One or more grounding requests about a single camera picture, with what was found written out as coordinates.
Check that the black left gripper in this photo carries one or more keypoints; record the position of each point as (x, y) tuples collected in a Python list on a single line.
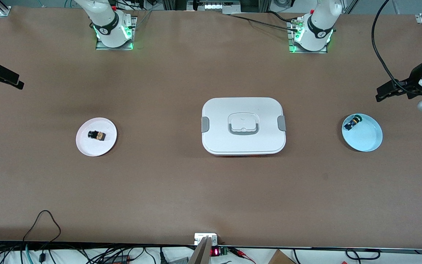
[(413, 80)]

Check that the orange black switch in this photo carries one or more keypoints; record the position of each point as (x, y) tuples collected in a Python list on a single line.
[(97, 135)]

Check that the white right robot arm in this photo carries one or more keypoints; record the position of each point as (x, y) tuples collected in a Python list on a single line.
[(104, 18)]

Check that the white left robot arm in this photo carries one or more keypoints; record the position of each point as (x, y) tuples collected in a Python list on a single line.
[(319, 25)]

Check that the light blue round plate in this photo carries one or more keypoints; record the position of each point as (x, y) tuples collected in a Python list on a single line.
[(365, 139)]

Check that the short aluminium corner profile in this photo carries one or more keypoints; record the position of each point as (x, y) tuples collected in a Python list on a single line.
[(3, 9)]

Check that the pink round plate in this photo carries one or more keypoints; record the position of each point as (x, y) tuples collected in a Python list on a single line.
[(101, 148)]

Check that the white lidded container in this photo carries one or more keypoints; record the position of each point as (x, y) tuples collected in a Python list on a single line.
[(243, 143)]

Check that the brown cardboard piece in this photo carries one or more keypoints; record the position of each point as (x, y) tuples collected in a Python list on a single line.
[(280, 257)]

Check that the red digit display module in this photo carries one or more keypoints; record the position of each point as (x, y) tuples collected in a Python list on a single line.
[(216, 252)]

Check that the small white mounting box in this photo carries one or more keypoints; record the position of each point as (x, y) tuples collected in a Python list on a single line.
[(200, 237)]

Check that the green blue switch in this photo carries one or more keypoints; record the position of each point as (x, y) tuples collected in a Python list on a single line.
[(352, 123)]

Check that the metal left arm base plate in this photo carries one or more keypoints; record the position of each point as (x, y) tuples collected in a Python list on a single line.
[(308, 51)]

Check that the grey wooden camera post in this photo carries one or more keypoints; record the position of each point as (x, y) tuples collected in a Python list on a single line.
[(202, 253)]

